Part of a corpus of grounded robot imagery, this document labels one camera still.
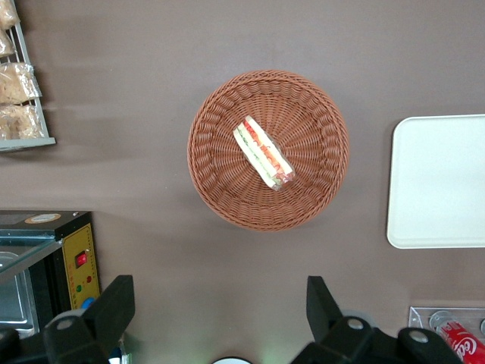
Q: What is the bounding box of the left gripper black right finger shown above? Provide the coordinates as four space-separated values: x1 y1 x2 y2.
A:
291 275 380 364

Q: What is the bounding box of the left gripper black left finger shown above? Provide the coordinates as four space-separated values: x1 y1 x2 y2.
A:
42 275 136 364

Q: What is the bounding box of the triangle sandwich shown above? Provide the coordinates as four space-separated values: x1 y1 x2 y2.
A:
232 115 296 192

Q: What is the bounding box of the cream plastic tray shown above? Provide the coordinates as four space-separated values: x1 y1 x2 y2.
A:
386 113 485 249

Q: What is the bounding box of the tray of packaged pastries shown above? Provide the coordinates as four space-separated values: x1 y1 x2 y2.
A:
0 0 57 152

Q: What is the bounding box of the brown round wicker basket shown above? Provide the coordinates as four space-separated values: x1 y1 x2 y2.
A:
187 69 350 232

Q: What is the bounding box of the stainless steel warmer pan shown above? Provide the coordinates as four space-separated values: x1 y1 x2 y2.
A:
0 252 39 335

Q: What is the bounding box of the clear acrylic bottle rack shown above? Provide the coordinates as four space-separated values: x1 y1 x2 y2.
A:
408 306 485 344

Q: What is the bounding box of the black food warmer yellow panel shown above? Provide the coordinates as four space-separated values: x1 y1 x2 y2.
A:
0 210 102 339

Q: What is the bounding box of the red cola bottle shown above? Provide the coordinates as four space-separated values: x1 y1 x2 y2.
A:
435 320 485 364

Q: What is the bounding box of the clear bag of rice crackers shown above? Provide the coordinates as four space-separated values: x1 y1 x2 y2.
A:
0 62 41 105
0 0 20 30
0 28 17 58
0 105 45 140

